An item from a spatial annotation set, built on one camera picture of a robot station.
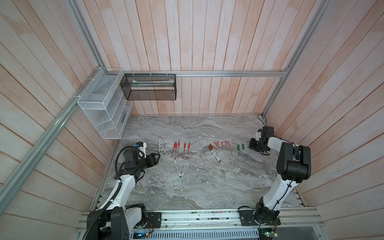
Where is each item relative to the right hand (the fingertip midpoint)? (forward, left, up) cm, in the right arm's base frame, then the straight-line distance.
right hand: (250, 144), depth 102 cm
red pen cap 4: (+1, +17, -1) cm, 17 cm away
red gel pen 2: (-6, +52, 0) cm, 52 cm away
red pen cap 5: (+1, +15, -1) cm, 15 cm away
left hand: (-17, +61, +10) cm, 65 cm away
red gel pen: (-6, +54, 0) cm, 54 cm away
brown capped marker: (-2, +27, 0) cm, 28 cm away
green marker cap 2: (-2, +6, 0) cm, 6 cm away
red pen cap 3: (+2, +20, 0) cm, 20 cm away
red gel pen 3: (-4, +50, 0) cm, 50 cm away
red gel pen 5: (-3, +43, +1) cm, 43 cm away
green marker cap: (-3, +9, 0) cm, 9 cm away
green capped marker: (-20, +50, +1) cm, 53 cm away
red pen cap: (+2, +25, 0) cm, 25 cm away
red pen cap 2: (0, +22, -1) cm, 22 cm away
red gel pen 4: (-3, +46, +1) cm, 46 cm away
